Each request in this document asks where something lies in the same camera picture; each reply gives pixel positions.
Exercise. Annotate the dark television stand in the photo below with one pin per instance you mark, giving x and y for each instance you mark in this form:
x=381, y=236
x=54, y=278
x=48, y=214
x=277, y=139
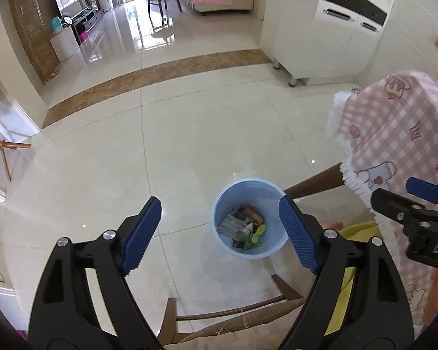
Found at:
x=89, y=20

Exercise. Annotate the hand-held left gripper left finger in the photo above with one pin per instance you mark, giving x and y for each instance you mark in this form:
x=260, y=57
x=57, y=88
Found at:
x=142, y=237

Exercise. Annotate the brown wooden chair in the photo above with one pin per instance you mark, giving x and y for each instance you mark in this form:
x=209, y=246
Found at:
x=204, y=317

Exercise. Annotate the white side cabinet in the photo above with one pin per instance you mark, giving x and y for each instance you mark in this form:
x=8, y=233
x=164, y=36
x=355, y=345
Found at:
x=64, y=45

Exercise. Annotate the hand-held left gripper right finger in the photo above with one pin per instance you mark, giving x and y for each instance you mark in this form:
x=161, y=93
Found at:
x=299, y=237

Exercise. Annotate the black wrapper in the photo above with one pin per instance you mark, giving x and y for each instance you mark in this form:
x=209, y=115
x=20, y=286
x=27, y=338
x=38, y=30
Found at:
x=238, y=244

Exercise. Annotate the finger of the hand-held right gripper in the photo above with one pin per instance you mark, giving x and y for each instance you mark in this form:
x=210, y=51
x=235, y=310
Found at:
x=425, y=189
x=394, y=202

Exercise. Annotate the television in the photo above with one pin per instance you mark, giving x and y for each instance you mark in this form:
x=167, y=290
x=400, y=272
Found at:
x=73, y=2

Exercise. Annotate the teal kettle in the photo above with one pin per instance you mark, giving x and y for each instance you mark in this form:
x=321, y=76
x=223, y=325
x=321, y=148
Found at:
x=56, y=24

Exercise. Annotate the white blue plastic packet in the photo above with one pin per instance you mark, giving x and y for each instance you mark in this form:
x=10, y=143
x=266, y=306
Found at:
x=233, y=226

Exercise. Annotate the pink checked cartoon tablecloth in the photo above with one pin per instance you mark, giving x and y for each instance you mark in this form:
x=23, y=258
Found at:
x=394, y=127

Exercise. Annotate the wooden table leg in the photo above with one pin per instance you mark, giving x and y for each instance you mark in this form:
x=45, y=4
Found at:
x=314, y=182

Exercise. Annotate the blue plastic bucket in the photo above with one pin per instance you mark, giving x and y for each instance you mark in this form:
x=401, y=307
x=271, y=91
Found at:
x=222, y=204

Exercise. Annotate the white sideboard cabinet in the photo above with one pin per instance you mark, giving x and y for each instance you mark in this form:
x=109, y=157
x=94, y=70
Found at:
x=314, y=43

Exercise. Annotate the wooden stand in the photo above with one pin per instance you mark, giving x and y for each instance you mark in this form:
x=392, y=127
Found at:
x=12, y=145

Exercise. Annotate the person's right hand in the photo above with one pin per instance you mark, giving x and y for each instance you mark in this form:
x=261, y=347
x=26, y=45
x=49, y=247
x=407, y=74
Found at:
x=434, y=295

